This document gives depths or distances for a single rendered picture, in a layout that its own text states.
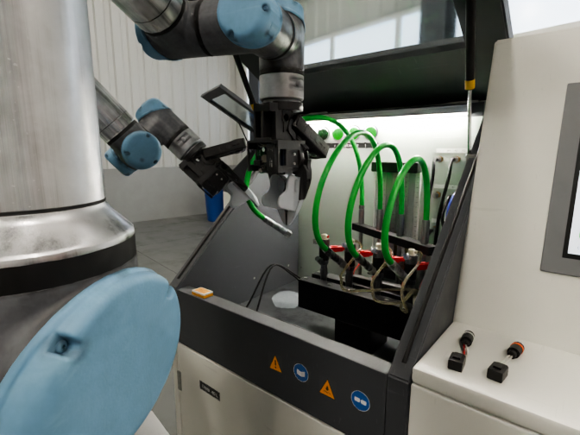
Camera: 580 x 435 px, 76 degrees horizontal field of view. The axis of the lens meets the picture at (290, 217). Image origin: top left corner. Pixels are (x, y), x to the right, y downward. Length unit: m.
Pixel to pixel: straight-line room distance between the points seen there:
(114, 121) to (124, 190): 6.61
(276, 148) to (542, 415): 0.53
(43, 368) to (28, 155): 0.10
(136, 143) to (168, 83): 7.08
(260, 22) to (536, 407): 0.63
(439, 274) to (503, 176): 0.24
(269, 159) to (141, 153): 0.29
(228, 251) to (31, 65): 1.00
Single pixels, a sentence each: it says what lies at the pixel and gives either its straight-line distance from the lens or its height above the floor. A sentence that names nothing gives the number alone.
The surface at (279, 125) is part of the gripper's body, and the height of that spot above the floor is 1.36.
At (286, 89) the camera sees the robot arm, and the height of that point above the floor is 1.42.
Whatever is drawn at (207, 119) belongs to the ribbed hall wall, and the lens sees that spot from 8.14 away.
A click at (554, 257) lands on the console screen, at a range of 0.83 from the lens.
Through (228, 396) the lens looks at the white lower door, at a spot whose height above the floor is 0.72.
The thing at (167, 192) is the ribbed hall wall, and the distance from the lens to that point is 7.70.
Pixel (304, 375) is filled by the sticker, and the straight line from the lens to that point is 0.82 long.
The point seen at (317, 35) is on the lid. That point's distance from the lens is 1.10.
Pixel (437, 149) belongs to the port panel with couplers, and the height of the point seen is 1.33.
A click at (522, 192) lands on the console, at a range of 0.85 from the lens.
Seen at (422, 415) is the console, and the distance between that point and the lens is 0.72.
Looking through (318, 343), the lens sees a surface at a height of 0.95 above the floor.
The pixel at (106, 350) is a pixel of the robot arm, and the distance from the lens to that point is 0.22.
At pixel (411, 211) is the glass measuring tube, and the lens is 1.15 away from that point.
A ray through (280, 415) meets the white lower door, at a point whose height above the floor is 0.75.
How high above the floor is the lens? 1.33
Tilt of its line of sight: 10 degrees down
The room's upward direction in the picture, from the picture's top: straight up
